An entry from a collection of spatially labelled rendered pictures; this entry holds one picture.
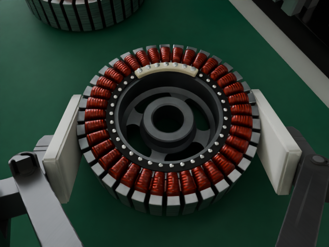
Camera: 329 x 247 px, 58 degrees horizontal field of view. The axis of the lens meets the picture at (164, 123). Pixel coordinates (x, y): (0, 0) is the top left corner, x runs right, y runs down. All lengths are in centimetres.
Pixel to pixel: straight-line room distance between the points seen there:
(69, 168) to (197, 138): 8
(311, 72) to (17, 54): 24
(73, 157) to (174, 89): 8
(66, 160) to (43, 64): 12
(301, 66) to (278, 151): 12
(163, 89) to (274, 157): 9
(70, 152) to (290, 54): 20
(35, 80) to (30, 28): 6
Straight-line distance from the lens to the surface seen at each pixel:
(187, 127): 18
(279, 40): 29
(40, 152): 17
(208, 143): 19
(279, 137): 17
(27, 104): 25
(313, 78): 27
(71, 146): 17
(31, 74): 26
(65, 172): 16
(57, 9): 26
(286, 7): 27
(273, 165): 17
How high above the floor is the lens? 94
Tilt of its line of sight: 62 degrees down
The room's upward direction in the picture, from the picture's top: 1 degrees clockwise
